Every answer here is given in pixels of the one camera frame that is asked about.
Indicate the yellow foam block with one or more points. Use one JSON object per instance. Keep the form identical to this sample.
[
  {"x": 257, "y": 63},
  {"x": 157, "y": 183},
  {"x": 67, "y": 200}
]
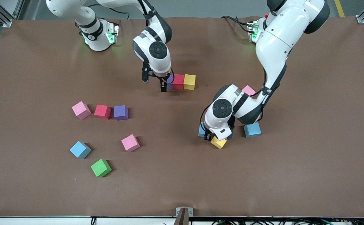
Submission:
[
  {"x": 189, "y": 82},
  {"x": 218, "y": 144}
]

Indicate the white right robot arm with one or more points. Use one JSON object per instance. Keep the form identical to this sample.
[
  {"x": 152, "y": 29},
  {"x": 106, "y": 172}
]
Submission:
[{"x": 161, "y": 66}]

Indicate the green foam block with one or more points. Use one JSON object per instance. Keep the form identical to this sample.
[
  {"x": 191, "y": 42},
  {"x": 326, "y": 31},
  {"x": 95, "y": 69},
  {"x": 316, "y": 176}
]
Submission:
[{"x": 100, "y": 167}]

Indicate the blue foam block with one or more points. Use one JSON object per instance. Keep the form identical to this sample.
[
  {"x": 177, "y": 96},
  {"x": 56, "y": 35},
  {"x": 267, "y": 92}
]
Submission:
[
  {"x": 200, "y": 133},
  {"x": 80, "y": 149},
  {"x": 253, "y": 130}
]

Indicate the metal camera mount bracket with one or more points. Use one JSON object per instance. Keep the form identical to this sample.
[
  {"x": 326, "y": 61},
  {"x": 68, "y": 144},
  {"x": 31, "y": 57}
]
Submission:
[{"x": 183, "y": 215}]

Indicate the brown table mat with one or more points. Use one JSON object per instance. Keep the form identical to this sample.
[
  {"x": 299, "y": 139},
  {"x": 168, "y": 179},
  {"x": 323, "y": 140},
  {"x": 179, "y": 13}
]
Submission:
[{"x": 182, "y": 175}]

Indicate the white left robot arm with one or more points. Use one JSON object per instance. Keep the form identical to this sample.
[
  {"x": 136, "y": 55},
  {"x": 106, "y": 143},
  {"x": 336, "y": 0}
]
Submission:
[{"x": 278, "y": 47}]

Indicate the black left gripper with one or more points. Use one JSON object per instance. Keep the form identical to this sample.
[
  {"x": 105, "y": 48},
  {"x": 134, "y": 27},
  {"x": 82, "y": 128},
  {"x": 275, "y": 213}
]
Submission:
[{"x": 206, "y": 136}]

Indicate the purple foam block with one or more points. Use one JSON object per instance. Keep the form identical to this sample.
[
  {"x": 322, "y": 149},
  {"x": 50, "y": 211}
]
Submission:
[
  {"x": 170, "y": 83},
  {"x": 121, "y": 112}
]

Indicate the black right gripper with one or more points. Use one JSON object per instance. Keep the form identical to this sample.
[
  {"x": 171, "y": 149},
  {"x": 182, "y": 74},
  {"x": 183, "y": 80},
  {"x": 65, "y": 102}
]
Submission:
[{"x": 163, "y": 84}]

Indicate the red foam block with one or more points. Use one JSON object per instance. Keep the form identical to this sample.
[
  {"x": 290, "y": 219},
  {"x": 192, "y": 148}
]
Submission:
[
  {"x": 102, "y": 111},
  {"x": 178, "y": 82}
]

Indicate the pink foam block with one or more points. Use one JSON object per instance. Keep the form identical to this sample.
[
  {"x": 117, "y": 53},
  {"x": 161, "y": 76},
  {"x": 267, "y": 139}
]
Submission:
[
  {"x": 249, "y": 90},
  {"x": 130, "y": 143},
  {"x": 81, "y": 110}
]

